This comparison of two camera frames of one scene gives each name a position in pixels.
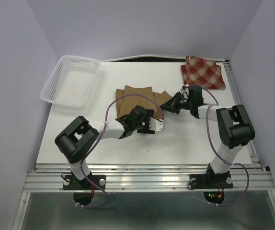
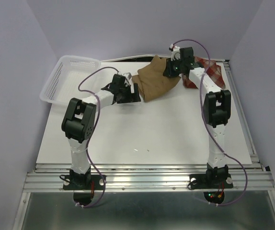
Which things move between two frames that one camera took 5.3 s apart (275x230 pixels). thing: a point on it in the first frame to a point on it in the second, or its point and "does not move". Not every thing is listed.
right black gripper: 171,105 to 168,72
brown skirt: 127,104 to 152,82
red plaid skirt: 203,72 does not move
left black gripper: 145,130 to 132,97
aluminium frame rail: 250,177 does not move
